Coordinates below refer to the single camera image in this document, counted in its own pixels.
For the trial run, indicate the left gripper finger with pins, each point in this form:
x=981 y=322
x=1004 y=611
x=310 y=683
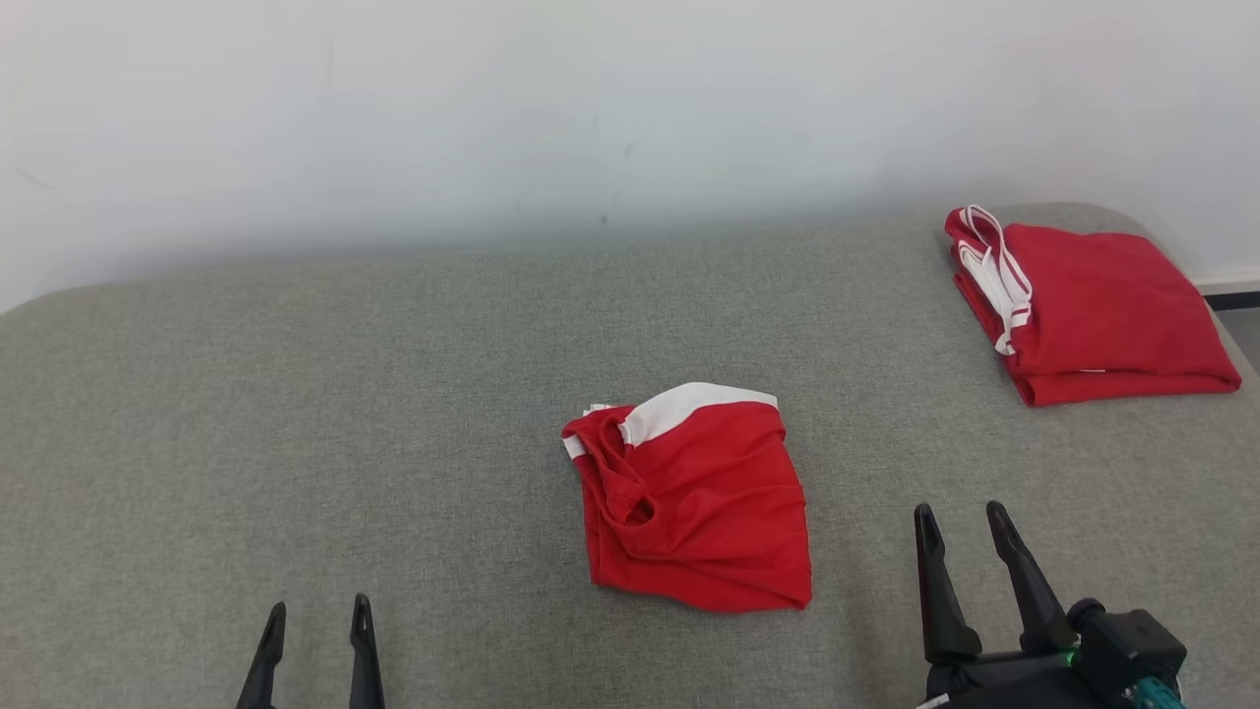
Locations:
x=365 y=660
x=264 y=670

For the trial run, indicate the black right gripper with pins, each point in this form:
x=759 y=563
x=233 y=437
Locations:
x=1014 y=684

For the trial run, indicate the red shorts white trim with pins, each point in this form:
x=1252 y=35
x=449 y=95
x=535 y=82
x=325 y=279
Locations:
x=719 y=512

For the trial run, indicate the red basketball jersey white sleeves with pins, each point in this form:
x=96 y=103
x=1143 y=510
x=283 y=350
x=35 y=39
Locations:
x=1102 y=305

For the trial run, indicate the grey fabric sofa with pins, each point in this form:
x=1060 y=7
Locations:
x=394 y=443

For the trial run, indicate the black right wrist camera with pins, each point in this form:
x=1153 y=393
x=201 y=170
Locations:
x=1132 y=645

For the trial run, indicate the white wall baseboard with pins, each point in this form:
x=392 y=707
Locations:
x=1230 y=286

